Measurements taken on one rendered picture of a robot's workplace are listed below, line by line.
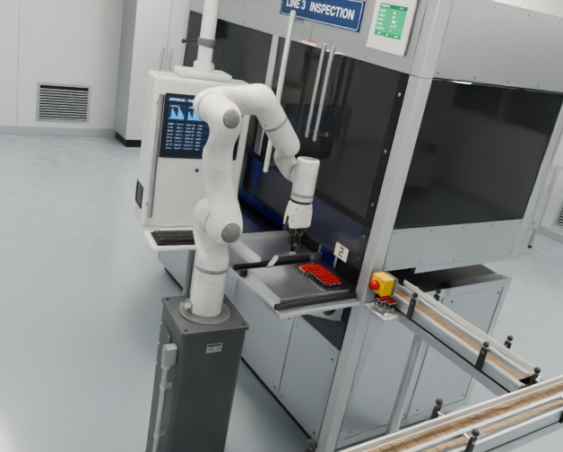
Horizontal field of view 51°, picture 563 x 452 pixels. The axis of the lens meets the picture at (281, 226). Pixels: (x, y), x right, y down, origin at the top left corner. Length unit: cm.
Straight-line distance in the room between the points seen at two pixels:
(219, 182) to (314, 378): 123
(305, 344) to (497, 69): 146
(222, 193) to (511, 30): 129
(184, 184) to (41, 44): 455
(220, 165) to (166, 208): 111
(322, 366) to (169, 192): 112
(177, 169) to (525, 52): 163
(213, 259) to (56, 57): 553
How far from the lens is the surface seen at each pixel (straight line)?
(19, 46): 730
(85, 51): 746
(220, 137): 188
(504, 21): 251
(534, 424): 207
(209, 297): 215
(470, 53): 240
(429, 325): 240
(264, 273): 254
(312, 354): 283
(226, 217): 198
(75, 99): 752
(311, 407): 293
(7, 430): 305
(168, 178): 298
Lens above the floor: 199
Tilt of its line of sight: 21 degrees down
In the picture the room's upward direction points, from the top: 11 degrees clockwise
